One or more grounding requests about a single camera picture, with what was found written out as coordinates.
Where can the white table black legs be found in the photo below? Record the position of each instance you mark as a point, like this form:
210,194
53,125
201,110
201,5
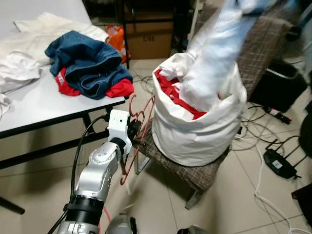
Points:
44,105

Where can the white laundry bag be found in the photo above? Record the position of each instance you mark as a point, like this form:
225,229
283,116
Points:
195,141

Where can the blue jeans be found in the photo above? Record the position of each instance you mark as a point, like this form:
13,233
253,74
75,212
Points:
83,53

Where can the brown checked chrome chair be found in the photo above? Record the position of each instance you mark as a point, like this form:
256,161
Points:
195,173

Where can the brown cardboard box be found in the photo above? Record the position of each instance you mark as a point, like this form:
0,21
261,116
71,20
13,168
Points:
148,44

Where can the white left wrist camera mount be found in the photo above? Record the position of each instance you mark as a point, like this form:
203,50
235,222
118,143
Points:
118,129

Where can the grey robot leg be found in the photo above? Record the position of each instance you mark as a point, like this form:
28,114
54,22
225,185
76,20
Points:
192,230

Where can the red garment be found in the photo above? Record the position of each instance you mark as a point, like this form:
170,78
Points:
119,89

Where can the black bin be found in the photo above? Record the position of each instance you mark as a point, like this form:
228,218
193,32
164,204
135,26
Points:
273,87

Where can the white power strip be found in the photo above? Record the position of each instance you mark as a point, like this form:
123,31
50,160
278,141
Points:
240,131

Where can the white shirt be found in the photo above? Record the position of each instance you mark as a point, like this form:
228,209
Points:
219,53

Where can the red clothes pile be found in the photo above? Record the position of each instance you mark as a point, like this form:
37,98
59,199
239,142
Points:
168,95

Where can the orange bag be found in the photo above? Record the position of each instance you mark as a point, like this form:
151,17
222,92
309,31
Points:
116,41

